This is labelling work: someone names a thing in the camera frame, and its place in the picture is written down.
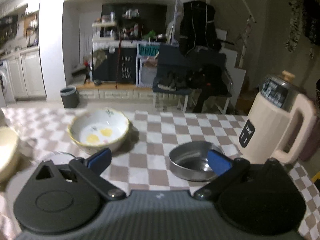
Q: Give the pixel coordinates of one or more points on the cream two-handled bowl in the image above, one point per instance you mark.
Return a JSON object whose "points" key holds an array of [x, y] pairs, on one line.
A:
{"points": [[9, 152]]}

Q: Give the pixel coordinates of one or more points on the white shelf with bottles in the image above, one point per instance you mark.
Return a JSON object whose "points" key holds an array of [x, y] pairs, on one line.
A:
{"points": [[105, 28]]}

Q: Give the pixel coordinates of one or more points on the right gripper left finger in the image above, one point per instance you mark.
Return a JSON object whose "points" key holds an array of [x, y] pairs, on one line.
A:
{"points": [[90, 170]]}

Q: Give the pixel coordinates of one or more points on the white kitchen cabinets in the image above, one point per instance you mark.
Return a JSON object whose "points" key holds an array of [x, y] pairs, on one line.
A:
{"points": [[25, 74]]}

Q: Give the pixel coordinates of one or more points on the white storage crate with sign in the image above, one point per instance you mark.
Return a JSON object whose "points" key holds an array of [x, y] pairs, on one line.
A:
{"points": [[146, 63]]}

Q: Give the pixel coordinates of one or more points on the beige electric kettle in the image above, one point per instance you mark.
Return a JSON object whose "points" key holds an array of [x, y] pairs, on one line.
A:
{"points": [[279, 122]]}

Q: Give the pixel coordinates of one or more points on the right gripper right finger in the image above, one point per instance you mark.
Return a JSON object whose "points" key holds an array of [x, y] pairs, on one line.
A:
{"points": [[228, 173]]}

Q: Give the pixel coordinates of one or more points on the grey trash bin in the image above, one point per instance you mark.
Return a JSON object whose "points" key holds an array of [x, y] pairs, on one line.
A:
{"points": [[70, 97]]}

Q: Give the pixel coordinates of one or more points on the floral scalloped ceramic bowl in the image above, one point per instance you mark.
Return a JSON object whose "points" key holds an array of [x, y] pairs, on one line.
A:
{"points": [[98, 129]]}

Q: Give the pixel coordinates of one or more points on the black hanging jacket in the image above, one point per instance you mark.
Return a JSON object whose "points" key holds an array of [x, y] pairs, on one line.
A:
{"points": [[197, 28]]}

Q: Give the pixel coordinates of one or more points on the round steel bowl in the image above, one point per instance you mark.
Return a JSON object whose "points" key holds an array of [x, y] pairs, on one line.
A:
{"points": [[188, 161]]}

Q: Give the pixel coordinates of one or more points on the checkered tablecloth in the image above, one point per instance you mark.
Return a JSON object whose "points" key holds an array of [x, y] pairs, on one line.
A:
{"points": [[143, 162]]}

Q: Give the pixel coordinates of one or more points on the black have a nice day sign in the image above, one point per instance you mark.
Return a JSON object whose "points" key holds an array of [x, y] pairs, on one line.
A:
{"points": [[126, 68]]}

